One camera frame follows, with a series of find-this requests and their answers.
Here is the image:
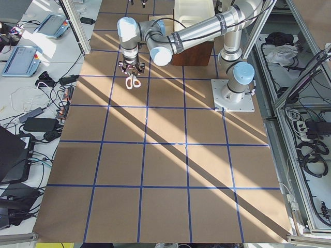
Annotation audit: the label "black laptop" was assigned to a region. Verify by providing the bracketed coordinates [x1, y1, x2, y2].
[1, 127, 35, 184]

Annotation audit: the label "light wooden drawer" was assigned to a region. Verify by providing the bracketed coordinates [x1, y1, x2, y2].
[148, 14, 174, 33]

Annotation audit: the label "dark wooden drawer cabinet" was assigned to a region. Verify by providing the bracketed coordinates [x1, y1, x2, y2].
[171, 41, 214, 66]

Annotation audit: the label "black white cloth pile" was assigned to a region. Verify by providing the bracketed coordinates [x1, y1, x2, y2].
[265, 32, 298, 67]

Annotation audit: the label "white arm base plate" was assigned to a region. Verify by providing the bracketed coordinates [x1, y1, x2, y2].
[211, 79, 255, 112]

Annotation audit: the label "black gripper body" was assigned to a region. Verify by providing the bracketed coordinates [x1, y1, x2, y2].
[118, 61, 145, 75]

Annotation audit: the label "blue teach pendant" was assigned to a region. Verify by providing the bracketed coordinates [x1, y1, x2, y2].
[34, 14, 70, 39]
[1, 46, 43, 77]

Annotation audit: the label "black power adapter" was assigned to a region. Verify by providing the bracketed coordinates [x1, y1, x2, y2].
[23, 118, 59, 132]

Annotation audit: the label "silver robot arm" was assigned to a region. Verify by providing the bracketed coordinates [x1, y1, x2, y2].
[117, 1, 272, 104]

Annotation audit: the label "white plastic bin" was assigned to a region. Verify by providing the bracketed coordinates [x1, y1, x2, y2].
[174, 0, 215, 41]

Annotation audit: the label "aluminium frame post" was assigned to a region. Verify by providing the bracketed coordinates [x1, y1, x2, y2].
[59, 0, 91, 55]

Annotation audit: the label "blue teach pendant far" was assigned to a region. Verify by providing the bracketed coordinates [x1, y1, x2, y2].
[34, 14, 70, 39]

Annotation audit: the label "blue teach pendant near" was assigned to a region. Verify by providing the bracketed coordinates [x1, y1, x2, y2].
[1, 46, 43, 77]

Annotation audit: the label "grey orange scissors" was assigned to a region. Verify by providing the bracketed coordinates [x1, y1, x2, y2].
[125, 73, 141, 90]

